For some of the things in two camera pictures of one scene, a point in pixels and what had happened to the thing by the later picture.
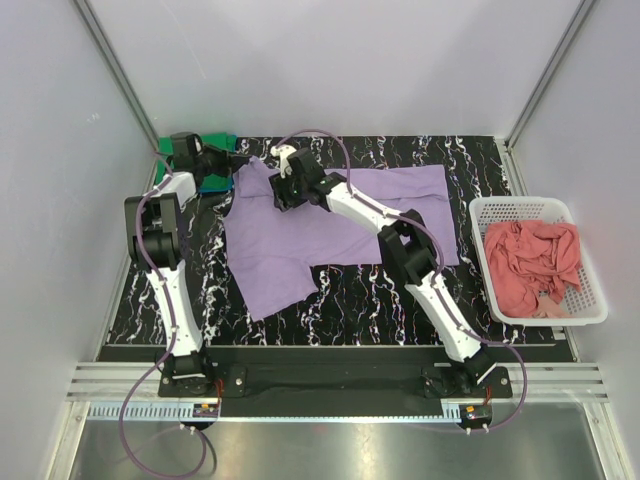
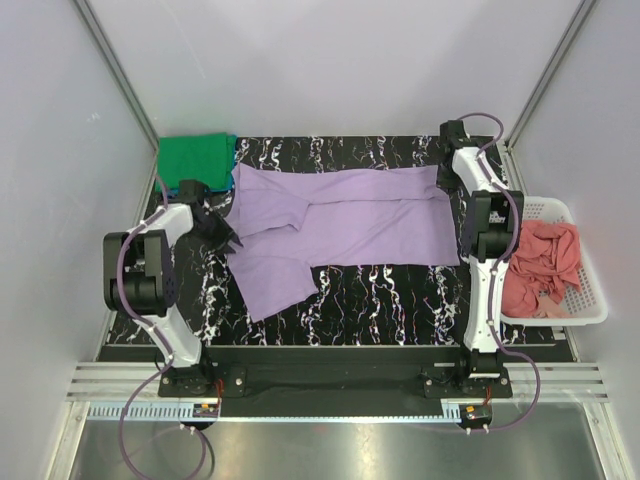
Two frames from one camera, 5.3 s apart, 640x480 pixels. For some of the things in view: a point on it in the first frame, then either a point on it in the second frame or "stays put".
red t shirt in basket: (535, 266) stays put
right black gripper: (279, 192) -> (445, 176)
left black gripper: (226, 161) -> (216, 228)
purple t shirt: (272, 252) stays put
